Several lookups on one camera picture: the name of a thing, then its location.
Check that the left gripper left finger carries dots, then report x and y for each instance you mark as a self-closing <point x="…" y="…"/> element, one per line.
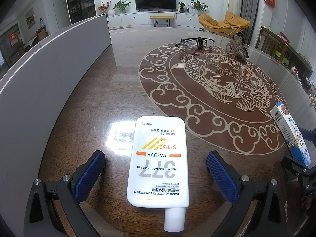
<point x="41" y="216"/>

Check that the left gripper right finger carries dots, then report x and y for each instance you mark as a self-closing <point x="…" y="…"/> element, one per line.
<point x="268" y="218"/>

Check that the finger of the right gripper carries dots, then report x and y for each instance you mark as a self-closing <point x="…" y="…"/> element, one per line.
<point x="309" y="135"/>
<point x="306" y="177"/>

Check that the blue white toothpaste box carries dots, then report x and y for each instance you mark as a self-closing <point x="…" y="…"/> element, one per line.
<point x="291" y="133"/>

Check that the white sunscreen tube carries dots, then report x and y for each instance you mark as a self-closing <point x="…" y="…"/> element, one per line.
<point x="158" y="174"/>

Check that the wooden dining chair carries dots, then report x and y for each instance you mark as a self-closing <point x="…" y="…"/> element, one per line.
<point x="271" y="44"/>

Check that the yellow lounge chair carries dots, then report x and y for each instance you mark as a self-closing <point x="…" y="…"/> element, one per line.
<point x="231" y="24"/>

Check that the grey white curtain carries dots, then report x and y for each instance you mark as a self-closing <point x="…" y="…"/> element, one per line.
<point x="247" y="9"/>

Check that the potted green plant right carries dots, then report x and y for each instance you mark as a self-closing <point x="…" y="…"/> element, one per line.
<point x="198" y="7"/>

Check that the potted green plant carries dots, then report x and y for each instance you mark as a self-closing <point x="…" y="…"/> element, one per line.
<point x="198" y="7"/>
<point x="121" y="6"/>

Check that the small potted plant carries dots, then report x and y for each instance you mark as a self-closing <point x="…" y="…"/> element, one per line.
<point x="181" y="7"/>

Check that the white tv cabinet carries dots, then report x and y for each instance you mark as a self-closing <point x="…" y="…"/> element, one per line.
<point x="152" y="19"/>

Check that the red flower vase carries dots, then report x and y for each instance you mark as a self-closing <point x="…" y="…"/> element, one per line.
<point x="104" y="7"/>

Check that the potted green plant left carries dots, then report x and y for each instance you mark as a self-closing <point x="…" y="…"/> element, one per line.
<point x="121" y="6"/>

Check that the black television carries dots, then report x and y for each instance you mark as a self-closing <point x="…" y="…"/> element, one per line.
<point x="155" y="4"/>

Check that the grey storage bin wall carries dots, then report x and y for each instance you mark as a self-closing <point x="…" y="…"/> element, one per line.
<point x="33" y="93"/>

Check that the black frame eyeglasses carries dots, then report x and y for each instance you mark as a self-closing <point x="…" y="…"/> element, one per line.
<point x="197" y="42"/>

